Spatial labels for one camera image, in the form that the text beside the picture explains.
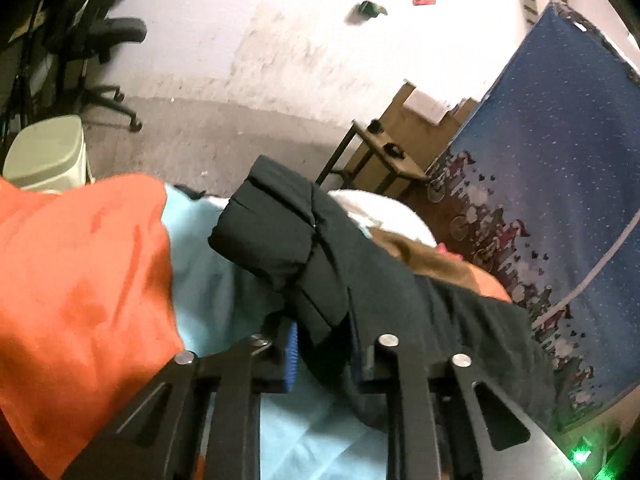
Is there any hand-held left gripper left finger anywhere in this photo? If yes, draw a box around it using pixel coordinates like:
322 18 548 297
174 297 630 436
65 320 299 480

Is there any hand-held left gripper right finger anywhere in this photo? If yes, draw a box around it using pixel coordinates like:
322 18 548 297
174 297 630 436
350 327 538 480

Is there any black puffer jacket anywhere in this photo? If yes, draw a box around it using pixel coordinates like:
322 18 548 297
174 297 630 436
207 155 557 480

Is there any light blue blanket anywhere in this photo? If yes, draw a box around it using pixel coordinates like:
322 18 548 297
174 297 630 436
160 185 401 480

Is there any brown blanket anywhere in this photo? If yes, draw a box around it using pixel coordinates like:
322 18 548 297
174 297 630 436
367 227 512 302

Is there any white cloth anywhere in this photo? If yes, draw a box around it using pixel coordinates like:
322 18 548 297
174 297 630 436
327 189 437 247

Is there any orange blanket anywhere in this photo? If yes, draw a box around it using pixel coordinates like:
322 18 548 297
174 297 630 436
0 172 201 480

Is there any wooden side table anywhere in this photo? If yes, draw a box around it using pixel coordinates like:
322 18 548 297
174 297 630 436
316 119 430 196
350 82 482 197

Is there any blue printed blanket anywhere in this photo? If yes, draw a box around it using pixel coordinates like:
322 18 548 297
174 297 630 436
427 0 640 433

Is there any white trash bin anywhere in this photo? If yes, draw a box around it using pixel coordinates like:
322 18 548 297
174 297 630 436
2 115 90 194

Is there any black office chair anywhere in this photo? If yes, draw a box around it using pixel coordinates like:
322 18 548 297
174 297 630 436
42 0 152 133

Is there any white cord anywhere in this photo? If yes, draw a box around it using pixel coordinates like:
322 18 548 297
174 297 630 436
530 207 640 328

